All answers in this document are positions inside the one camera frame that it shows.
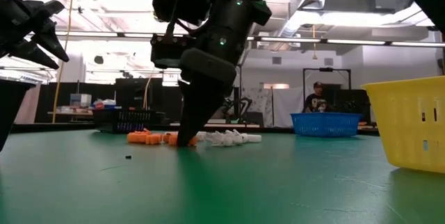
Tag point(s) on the black plastic mesh basket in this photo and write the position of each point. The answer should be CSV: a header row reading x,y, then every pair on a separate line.
x,y
111,121
10,112

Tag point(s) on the white storage box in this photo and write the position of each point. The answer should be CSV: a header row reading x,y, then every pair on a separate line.
x,y
80,100

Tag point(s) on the long LED light bar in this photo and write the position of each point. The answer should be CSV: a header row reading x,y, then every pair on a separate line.
x,y
313,39

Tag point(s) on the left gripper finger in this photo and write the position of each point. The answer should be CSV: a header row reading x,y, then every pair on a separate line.
x,y
50,41
31,51

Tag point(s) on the black aluminium table frame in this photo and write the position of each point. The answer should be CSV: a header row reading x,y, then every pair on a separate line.
x,y
52,126

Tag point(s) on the person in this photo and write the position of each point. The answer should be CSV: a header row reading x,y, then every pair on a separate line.
x,y
314,100

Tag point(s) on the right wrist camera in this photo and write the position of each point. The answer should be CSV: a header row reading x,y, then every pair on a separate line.
x,y
170,51

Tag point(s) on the black round ceiling device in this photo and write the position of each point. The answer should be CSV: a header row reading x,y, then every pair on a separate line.
x,y
98,59

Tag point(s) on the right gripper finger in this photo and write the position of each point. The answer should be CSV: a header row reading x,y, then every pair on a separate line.
x,y
205,95

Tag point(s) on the small orange Halloween toy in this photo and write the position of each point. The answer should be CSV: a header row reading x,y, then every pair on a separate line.
x,y
136,137
154,138
146,130
172,139

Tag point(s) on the white hanging sheet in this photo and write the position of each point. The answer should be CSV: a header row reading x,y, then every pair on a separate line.
x,y
285,105

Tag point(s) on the black partition wall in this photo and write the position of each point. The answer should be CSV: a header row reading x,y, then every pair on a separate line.
x,y
62,95

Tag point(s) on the blue plastic mesh basket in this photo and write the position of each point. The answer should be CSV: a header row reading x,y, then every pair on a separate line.
x,y
325,125

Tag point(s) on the tiny black screw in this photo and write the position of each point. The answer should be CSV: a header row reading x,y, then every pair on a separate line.
x,y
128,157

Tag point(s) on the blue tray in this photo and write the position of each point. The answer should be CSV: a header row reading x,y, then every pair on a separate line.
x,y
109,106

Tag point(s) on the yellow plastic mesh basket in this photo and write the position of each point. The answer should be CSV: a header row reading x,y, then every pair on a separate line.
x,y
400,130

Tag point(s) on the black metal stand frame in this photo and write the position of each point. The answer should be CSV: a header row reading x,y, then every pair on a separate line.
x,y
327,69

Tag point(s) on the small red container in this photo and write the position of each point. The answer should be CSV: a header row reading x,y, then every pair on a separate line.
x,y
99,105

